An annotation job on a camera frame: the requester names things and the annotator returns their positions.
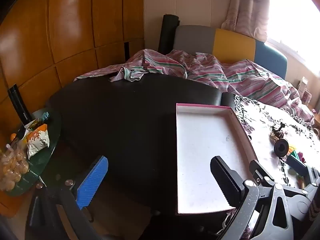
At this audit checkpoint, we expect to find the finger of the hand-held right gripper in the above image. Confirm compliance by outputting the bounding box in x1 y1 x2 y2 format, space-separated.
250 159 274 187
282 156 320 199

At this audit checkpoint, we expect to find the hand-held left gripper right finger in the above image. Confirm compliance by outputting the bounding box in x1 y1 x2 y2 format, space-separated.
210 156 300 240

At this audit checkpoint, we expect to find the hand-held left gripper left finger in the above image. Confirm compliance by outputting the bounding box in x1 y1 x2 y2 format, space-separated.
25 155 108 240

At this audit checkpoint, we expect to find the white tray with pink rim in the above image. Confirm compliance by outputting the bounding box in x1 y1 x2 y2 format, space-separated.
176 103 258 216

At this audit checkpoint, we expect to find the black round disc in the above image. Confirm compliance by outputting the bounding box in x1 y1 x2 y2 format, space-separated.
274 140 289 157

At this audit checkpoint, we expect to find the small bronze figurine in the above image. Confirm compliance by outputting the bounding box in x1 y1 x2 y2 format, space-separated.
270 122 287 140

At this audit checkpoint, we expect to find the white embroidered floral tablecloth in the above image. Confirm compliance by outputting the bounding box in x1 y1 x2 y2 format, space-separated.
217 94 320 240

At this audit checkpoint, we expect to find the round green glass side table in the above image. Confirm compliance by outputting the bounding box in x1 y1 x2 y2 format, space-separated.
0 107 62 197

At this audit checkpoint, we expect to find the purple box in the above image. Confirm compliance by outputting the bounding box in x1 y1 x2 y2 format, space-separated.
302 91 313 105

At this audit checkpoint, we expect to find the white and orange snack bag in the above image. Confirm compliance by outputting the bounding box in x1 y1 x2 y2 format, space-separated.
26 124 50 159

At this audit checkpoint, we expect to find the clear bag of pastries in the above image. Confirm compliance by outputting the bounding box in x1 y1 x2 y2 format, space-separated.
0 140 30 192

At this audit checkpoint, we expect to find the white cardboard box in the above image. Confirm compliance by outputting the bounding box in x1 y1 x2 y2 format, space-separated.
299 76 309 93

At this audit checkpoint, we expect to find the pink striped blanket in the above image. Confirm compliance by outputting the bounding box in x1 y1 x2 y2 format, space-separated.
74 49 315 128

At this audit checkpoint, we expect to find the grey yellow blue sofa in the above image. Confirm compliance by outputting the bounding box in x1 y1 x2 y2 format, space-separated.
172 25 288 80

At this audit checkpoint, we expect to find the bright window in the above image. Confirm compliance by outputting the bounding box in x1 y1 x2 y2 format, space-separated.
265 0 320 75

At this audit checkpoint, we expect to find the orange wooden wardrobe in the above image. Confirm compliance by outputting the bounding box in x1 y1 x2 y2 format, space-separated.
0 0 144 140

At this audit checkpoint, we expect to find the black rolled mat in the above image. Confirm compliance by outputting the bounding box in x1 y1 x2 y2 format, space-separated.
158 14 179 54

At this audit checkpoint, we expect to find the pale patterned curtain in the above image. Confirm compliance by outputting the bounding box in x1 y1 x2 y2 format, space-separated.
221 0 273 42

